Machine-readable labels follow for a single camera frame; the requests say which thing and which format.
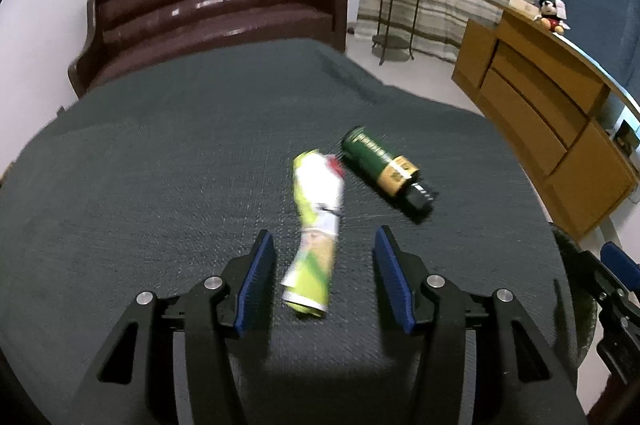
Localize black metal plant stand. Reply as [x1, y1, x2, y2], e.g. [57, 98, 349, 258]
[371, 0, 429, 66]

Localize mouse plush toy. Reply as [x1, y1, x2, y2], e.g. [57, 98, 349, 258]
[532, 0, 571, 34]

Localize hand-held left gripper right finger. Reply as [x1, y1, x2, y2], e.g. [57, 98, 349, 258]
[372, 225, 588, 425]

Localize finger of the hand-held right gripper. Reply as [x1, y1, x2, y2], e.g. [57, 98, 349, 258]
[601, 242, 640, 280]
[575, 250, 640, 392]

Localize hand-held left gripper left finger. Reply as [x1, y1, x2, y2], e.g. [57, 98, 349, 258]
[75, 229, 277, 425]

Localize green and white wrapper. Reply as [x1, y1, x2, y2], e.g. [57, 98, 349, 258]
[281, 149, 347, 320]

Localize beige tissue box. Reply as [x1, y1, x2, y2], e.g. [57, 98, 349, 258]
[507, 0, 539, 17]

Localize green bottle with black cap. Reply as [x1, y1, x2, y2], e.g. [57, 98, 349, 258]
[341, 126, 434, 212]

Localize small dark box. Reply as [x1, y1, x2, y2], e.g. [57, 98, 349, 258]
[614, 119, 639, 152]

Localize wooden cabinet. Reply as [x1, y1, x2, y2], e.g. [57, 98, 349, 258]
[451, 0, 640, 242]

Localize dark grey tablecloth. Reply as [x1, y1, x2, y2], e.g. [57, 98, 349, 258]
[0, 38, 576, 425]

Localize brown leather sofa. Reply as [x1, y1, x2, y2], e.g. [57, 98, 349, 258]
[67, 0, 349, 99]

